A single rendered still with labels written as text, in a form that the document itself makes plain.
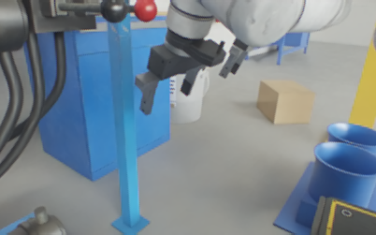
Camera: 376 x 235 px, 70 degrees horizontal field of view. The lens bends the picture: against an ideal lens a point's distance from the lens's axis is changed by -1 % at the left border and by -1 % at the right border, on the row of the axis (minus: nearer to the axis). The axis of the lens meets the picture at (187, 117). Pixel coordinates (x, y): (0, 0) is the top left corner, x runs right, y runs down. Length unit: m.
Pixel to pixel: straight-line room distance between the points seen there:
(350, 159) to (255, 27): 1.26
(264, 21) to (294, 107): 2.25
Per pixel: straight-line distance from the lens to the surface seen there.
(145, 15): 0.42
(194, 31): 0.50
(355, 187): 1.37
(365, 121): 2.29
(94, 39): 1.49
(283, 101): 2.54
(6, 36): 0.51
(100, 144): 1.66
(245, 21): 0.37
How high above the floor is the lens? 0.98
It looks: 23 degrees down
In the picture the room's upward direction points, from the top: 2 degrees clockwise
